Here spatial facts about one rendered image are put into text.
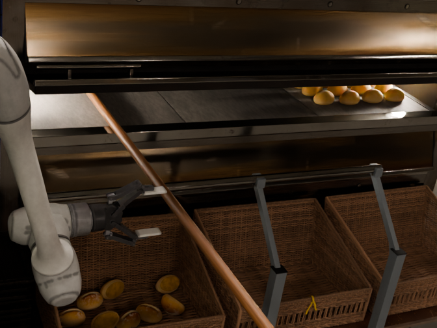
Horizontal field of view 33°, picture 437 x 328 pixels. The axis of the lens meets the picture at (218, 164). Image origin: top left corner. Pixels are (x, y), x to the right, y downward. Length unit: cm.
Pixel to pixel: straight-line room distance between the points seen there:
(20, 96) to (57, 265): 47
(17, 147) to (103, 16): 85
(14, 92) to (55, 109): 120
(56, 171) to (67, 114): 22
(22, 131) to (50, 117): 102
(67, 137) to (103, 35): 37
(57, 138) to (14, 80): 101
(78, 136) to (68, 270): 79
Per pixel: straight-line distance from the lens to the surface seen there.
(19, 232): 195
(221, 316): 251
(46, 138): 252
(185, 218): 207
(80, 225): 199
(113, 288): 273
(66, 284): 185
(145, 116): 274
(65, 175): 261
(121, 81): 234
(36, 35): 238
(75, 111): 272
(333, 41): 282
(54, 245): 180
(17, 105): 157
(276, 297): 243
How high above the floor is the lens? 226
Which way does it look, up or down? 26 degrees down
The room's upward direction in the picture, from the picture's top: 9 degrees clockwise
